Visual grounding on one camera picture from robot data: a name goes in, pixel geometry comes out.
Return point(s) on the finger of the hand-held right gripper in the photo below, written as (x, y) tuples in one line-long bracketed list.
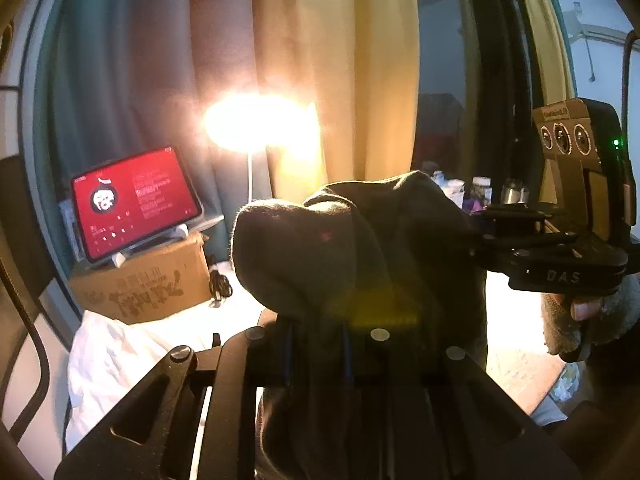
[(505, 255), (515, 214)]

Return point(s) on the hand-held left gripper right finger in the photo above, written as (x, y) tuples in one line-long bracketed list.
[(348, 360)]

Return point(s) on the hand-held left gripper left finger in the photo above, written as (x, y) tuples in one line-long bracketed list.
[(287, 360)]

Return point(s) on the dark brown shirt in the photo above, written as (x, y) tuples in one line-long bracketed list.
[(380, 260)]

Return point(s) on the person's right hand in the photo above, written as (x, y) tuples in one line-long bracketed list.
[(587, 310)]

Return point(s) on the steel tumbler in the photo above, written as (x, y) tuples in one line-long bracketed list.
[(512, 192)]

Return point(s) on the purple soft toy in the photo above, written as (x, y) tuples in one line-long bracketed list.
[(472, 205)]

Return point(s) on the jar with white lid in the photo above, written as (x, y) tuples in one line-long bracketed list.
[(481, 182)]

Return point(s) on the small white blue packets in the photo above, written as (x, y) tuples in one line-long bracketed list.
[(450, 187)]

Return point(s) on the cardboard box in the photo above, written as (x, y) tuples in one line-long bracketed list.
[(150, 285)]

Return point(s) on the yellow curtain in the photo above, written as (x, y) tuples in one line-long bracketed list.
[(545, 35), (350, 60)]

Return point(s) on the dark window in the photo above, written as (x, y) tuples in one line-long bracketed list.
[(450, 60)]

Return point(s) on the clear tablet stand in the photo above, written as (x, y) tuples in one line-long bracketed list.
[(181, 231)]

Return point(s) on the white crumpled sheet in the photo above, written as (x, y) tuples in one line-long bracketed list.
[(115, 360)]

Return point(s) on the red screen tablet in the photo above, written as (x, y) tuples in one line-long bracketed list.
[(135, 200)]

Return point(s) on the white desk lamp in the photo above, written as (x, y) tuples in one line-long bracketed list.
[(260, 120)]

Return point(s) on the grey curtain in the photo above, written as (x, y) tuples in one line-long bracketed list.
[(125, 60)]

